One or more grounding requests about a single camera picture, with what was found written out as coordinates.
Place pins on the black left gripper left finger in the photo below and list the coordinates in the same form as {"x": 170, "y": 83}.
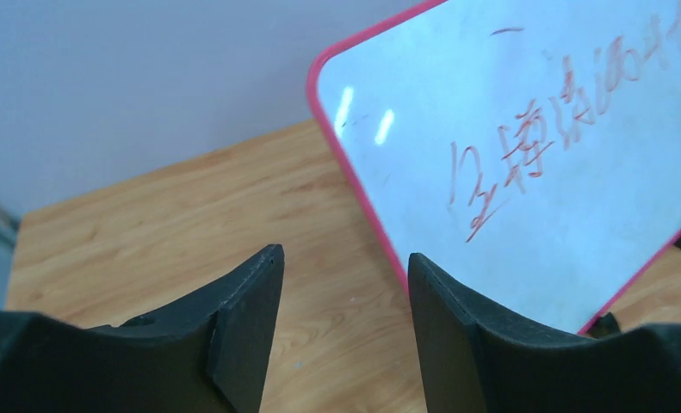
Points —
{"x": 207, "y": 351}

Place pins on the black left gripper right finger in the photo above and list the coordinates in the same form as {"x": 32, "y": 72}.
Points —
{"x": 476, "y": 355}

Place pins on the pink framed whiteboard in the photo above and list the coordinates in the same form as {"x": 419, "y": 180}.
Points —
{"x": 532, "y": 149}

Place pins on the black left whiteboard foot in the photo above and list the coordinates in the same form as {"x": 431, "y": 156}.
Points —
{"x": 604, "y": 326}

